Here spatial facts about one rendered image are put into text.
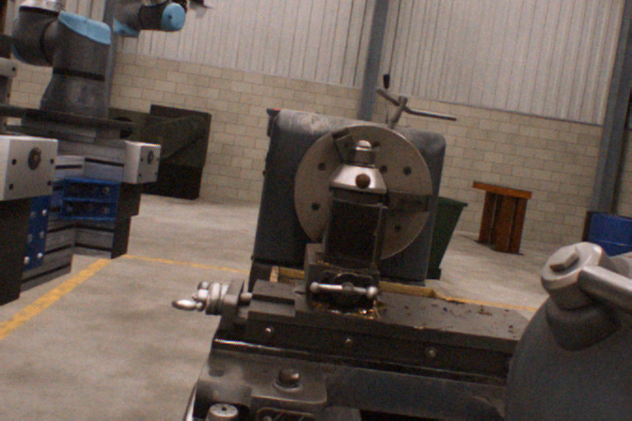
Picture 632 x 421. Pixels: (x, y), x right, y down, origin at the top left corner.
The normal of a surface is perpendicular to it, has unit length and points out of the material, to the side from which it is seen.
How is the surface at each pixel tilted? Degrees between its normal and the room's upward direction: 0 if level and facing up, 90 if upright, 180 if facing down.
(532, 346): 71
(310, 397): 0
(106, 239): 90
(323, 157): 90
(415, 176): 90
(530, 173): 90
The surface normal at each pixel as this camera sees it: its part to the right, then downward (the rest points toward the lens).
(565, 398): -0.94, -0.34
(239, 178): 0.07, 0.06
